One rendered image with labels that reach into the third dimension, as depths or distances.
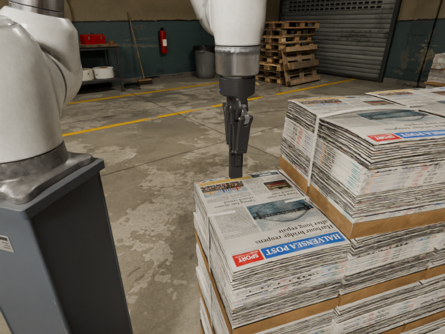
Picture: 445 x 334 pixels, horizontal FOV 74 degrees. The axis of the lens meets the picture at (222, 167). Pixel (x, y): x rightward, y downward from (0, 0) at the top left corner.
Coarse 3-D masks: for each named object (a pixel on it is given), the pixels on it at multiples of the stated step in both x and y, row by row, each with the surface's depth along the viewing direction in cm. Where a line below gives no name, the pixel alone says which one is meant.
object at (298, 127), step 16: (336, 96) 90; (352, 96) 90; (368, 96) 91; (288, 112) 87; (304, 112) 78; (320, 112) 74; (288, 128) 88; (304, 128) 80; (288, 144) 88; (304, 144) 80; (288, 160) 90; (304, 160) 80; (304, 176) 82
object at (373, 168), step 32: (352, 128) 62; (384, 128) 62; (416, 128) 62; (352, 160) 61; (384, 160) 57; (416, 160) 59; (320, 192) 74; (352, 192) 61; (384, 192) 62; (416, 192) 64; (352, 224) 63
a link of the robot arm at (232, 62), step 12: (216, 48) 57; (228, 48) 54; (240, 48) 54; (252, 48) 55; (216, 60) 58; (228, 60) 55; (240, 60) 55; (252, 60) 56; (228, 72) 56; (240, 72) 56; (252, 72) 57
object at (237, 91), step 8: (224, 80) 58; (232, 80) 57; (240, 80) 57; (248, 80) 58; (224, 88) 59; (232, 88) 58; (240, 88) 58; (248, 88) 59; (232, 96) 59; (240, 96) 59; (248, 96) 59; (232, 104) 62; (240, 104) 59; (240, 112) 60
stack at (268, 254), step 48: (240, 192) 84; (288, 192) 84; (240, 240) 65; (288, 240) 65; (336, 240) 66; (384, 240) 69; (432, 240) 77; (240, 288) 60; (288, 288) 65; (336, 288) 72; (432, 288) 87
